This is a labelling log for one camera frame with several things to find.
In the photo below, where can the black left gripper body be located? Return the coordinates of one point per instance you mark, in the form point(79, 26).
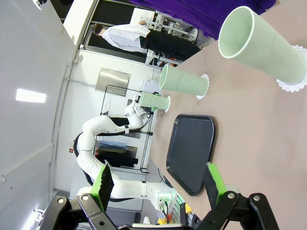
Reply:
point(147, 109)

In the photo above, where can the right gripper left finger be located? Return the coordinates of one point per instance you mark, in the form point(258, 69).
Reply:
point(103, 187)

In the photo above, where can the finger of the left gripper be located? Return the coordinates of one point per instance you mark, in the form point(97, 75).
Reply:
point(156, 94)
point(154, 109)

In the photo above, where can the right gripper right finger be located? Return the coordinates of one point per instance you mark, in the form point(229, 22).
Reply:
point(214, 184)

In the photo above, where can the pale green tall cup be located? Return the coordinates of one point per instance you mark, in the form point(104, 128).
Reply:
point(153, 101)
point(268, 48)
point(184, 82)

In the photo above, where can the white paper doily coaster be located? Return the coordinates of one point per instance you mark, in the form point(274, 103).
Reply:
point(291, 87)
point(169, 100)
point(200, 96)

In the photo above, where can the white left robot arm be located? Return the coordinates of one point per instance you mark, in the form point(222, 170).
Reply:
point(91, 127)

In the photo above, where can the white box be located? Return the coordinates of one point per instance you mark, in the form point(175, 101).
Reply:
point(149, 85)

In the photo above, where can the folded dark clothes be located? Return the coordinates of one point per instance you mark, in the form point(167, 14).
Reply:
point(115, 153)

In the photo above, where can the black plastic tray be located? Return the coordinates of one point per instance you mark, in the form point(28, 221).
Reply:
point(192, 148)

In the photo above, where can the bystander white shirt black trousers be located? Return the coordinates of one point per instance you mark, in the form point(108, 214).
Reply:
point(124, 36)

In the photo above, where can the white metal shelf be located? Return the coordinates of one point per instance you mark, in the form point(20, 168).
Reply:
point(165, 21)

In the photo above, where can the person in purple hoodie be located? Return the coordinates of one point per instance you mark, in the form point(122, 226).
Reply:
point(192, 9)

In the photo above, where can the ceiling light panel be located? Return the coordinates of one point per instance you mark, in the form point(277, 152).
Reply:
point(31, 95)

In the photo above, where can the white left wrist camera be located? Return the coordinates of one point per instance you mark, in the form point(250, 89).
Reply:
point(136, 99)

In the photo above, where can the metal wall panel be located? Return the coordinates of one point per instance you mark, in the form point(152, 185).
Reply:
point(112, 80)

